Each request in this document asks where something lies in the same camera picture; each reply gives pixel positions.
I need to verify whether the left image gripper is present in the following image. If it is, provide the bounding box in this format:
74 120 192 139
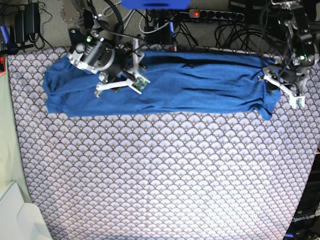
66 37 150 98

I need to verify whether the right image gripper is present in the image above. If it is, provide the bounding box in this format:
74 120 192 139
258 64 310 109

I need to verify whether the blue long-sleeve T-shirt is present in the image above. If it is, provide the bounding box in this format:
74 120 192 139
42 51 281 120

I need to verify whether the orange black table clamp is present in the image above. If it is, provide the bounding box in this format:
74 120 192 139
170 44 178 52

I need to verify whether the blue box overhead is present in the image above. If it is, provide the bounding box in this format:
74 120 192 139
121 0 191 10

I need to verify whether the white power strip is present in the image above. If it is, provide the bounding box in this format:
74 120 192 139
187 9 245 22

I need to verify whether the black power adapter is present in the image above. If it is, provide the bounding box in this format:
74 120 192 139
14 2 41 44

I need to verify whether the fan-patterned tablecloth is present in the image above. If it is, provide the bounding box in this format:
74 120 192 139
8 47 320 240

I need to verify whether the black OpenArm box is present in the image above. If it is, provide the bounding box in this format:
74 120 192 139
284 152 320 240

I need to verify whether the white plastic bin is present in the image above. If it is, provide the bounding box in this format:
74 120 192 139
0 181 52 240

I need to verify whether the blue handled clamp left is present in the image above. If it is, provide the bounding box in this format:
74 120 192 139
0 25 19 55

